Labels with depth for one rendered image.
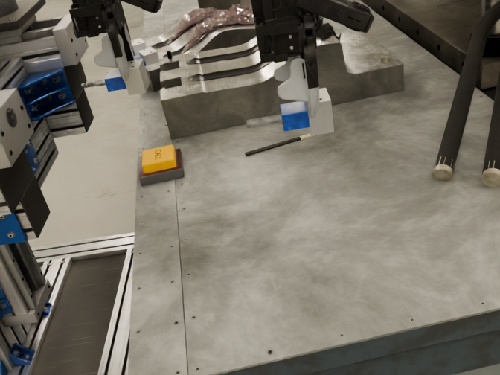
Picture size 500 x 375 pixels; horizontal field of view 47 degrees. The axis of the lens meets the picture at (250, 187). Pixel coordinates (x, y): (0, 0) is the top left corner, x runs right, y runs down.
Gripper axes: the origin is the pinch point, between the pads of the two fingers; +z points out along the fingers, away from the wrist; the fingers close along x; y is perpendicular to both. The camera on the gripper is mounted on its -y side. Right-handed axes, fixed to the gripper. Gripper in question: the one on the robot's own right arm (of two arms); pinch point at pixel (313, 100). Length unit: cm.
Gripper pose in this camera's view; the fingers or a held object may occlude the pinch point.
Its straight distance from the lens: 89.1
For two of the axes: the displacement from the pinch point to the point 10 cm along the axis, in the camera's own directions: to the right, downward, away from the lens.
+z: 1.6, 8.3, 5.3
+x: 0.4, 5.3, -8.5
